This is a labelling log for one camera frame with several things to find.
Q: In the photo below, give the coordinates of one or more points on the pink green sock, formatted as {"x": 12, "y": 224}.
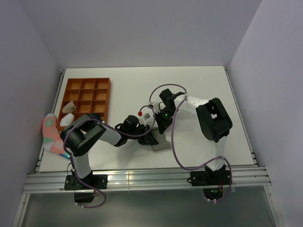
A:
{"x": 51, "y": 137}

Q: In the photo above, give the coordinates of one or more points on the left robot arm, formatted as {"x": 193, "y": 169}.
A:
{"x": 80, "y": 136}

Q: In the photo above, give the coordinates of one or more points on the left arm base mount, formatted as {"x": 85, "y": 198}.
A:
{"x": 85, "y": 190}

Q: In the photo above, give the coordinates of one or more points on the white rolled sock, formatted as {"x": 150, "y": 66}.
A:
{"x": 67, "y": 120}

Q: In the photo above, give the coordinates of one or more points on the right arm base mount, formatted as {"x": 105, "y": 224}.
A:
{"x": 215, "y": 179}

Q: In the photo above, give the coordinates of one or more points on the grey striped sock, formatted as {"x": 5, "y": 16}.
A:
{"x": 163, "y": 143}

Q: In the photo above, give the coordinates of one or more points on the orange compartment tray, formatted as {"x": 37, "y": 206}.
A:
{"x": 90, "y": 95}

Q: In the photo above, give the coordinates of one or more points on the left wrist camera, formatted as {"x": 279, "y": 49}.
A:
{"x": 146, "y": 119}

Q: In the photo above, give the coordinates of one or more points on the aluminium frame rail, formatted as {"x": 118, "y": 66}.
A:
{"x": 140, "y": 180}

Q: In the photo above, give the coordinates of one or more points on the beige rolled sock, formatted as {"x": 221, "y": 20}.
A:
{"x": 69, "y": 108}

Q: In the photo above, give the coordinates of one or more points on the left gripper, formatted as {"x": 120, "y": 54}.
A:
{"x": 147, "y": 140}

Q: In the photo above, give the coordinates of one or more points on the dark blue patterned sock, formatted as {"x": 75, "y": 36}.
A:
{"x": 97, "y": 116}

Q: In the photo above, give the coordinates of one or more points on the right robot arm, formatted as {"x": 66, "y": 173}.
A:
{"x": 213, "y": 119}

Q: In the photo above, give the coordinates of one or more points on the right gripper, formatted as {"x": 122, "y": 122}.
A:
{"x": 163, "y": 124}

